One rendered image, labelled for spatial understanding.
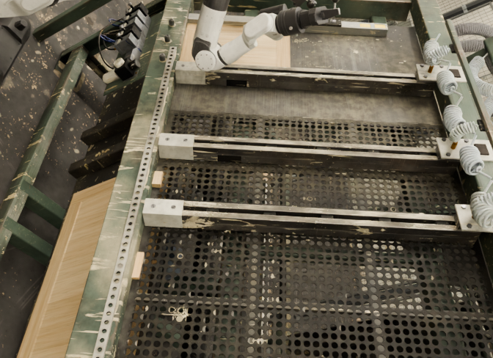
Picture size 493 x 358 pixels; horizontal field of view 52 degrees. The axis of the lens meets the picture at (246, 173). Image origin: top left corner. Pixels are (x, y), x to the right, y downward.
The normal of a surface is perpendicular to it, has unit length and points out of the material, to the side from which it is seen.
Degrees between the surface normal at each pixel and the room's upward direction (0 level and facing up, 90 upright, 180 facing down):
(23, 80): 0
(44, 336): 90
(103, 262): 58
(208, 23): 90
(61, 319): 90
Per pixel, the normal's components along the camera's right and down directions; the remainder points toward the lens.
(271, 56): 0.03, -0.66
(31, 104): 0.86, -0.30
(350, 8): -0.05, 0.75
